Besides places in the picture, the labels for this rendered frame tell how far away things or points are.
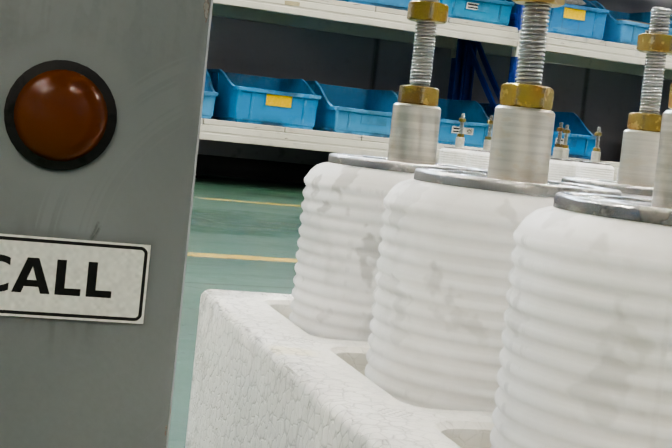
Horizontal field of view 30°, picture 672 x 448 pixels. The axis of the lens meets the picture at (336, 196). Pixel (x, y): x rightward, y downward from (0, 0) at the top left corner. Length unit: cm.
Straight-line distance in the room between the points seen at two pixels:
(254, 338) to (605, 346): 22
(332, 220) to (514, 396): 22
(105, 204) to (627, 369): 14
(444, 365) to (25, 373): 16
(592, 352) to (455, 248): 11
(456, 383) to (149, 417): 13
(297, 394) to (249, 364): 8
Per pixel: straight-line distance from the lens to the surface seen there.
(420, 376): 43
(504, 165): 46
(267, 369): 48
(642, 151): 61
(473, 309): 42
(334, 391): 42
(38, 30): 31
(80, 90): 31
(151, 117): 32
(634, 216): 33
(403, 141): 56
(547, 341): 33
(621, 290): 32
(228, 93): 513
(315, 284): 55
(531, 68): 46
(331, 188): 54
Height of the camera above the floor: 27
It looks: 3 degrees down
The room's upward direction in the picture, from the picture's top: 6 degrees clockwise
